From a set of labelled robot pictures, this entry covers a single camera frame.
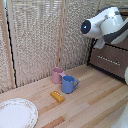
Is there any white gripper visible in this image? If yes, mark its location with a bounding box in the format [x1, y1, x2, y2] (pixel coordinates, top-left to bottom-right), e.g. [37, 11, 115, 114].
[93, 37, 106, 50]

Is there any grey cabinet door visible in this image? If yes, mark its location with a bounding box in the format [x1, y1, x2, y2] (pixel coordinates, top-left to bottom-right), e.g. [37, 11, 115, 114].
[109, 34, 128, 51]

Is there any blue mug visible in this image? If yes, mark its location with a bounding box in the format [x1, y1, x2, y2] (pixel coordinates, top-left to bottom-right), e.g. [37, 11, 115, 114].
[61, 75, 80, 95]

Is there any brown lower drawer front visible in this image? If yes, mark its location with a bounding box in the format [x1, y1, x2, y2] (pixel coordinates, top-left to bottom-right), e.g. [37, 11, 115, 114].
[89, 44, 128, 81]

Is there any black framed drawer cabinet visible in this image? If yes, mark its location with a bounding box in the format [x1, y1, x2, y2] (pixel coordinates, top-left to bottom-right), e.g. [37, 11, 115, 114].
[87, 8, 128, 83]

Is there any pink mug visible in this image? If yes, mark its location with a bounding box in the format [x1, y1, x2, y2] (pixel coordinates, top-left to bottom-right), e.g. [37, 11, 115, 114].
[51, 67, 66, 85]

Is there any yellow rectangular block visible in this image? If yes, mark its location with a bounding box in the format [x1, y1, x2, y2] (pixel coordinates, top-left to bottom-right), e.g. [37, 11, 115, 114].
[49, 90, 66, 103]

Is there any grey white rounded object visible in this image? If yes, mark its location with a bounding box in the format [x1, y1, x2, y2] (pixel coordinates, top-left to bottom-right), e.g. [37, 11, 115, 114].
[111, 103, 128, 128]

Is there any white patterned plate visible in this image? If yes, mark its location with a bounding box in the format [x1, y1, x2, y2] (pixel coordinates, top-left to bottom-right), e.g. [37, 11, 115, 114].
[0, 98, 39, 128]

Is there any silver lower drawer handle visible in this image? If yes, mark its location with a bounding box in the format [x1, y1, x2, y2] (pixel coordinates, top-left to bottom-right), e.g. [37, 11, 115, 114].
[97, 54, 122, 67]

